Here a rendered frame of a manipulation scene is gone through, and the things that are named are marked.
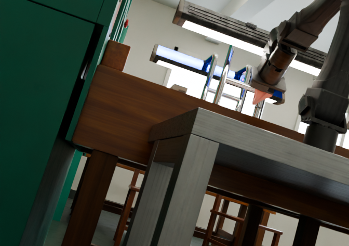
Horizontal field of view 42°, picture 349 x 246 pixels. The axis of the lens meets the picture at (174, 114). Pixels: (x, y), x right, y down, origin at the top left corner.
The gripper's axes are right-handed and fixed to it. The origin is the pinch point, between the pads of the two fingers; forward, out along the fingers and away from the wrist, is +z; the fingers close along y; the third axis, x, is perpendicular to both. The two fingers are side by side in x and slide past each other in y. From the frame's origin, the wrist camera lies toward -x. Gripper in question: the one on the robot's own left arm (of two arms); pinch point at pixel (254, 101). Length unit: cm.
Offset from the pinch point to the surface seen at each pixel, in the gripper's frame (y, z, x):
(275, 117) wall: -205, 316, -423
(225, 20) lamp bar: 13.3, -8.6, -24.0
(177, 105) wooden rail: 24.4, -8.6, 23.3
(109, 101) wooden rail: 39.6, -5.9, 26.3
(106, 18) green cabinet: 46, -20, 16
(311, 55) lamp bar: -16.7, -8.5, -22.2
